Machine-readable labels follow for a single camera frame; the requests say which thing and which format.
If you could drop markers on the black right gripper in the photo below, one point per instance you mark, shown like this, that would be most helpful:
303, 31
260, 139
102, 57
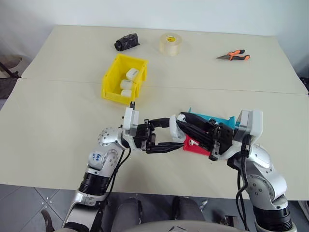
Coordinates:
223, 139

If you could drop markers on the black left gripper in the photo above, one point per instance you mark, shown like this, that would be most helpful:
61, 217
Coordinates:
142, 135

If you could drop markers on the white earbud case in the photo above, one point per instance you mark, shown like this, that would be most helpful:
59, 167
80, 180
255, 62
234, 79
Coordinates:
126, 84
126, 93
131, 73
174, 131

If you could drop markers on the white earbud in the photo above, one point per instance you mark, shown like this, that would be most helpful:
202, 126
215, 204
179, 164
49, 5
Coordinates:
181, 118
193, 142

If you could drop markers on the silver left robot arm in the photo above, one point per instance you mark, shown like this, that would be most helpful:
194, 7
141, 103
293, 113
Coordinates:
96, 178

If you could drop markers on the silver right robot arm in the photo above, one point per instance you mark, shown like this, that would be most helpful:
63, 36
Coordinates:
265, 178

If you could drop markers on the closed white earbud case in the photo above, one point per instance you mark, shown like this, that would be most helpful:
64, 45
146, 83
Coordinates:
126, 84
131, 73
126, 93

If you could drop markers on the yellow plastic bin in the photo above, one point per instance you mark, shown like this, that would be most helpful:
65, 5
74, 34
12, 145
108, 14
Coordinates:
113, 84

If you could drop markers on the red plastic tray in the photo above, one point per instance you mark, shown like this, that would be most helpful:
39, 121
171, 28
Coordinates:
193, 149

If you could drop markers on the teal plastic tray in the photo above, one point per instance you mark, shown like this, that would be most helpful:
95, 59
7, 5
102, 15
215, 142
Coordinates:
220, 120

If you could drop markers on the orange black pliers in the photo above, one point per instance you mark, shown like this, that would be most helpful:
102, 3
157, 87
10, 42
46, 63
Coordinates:
237, 55

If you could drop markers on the clear packing tape roll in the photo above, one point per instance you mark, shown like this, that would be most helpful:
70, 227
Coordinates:
171, 44

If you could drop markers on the black plastic bag roll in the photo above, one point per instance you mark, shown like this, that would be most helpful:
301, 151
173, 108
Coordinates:
126, 41

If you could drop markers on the dark object beside table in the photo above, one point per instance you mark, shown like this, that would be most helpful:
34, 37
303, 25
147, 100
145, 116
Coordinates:
304, 83

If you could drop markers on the dark curved stand part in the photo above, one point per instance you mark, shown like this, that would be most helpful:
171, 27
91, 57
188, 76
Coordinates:
47, 220

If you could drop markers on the dark chair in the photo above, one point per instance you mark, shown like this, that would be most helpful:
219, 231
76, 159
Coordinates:
9, 77

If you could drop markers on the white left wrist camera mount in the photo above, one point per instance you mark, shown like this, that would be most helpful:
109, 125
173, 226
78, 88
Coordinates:
130, 120

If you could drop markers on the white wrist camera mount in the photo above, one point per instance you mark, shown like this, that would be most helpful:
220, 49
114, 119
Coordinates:
254, 123
130, 120

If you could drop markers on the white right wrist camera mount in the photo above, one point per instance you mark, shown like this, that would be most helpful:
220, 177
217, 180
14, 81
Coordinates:
254, 123

